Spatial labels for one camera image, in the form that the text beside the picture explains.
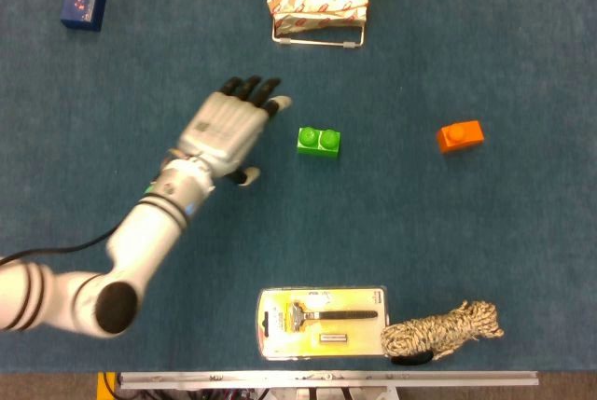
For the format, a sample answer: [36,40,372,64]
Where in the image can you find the speckled rope bundle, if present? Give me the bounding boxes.
[380,299,506,361]

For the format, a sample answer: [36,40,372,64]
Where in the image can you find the orange toy brick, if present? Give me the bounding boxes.
[436,119,486,155]

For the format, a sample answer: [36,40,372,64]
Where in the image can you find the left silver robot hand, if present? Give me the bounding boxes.
[175,76,293,188]

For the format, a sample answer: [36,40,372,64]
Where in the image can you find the green toy brick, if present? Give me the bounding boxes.
[297,126,341,160]

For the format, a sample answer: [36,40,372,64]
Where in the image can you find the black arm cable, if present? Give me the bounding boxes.
[0,227,120,267]

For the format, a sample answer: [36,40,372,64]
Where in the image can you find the aluminium profile rail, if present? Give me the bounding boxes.
[116,370,540,391]

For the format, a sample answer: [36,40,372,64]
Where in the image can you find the paper package with red ovals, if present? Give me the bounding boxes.
[266,0,369,37]

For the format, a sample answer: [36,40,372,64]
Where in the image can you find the yellow bracket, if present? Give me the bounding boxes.
[96,371,118,400]

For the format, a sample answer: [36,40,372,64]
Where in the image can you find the razor blister pack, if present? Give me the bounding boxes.
[256,284,390,362]

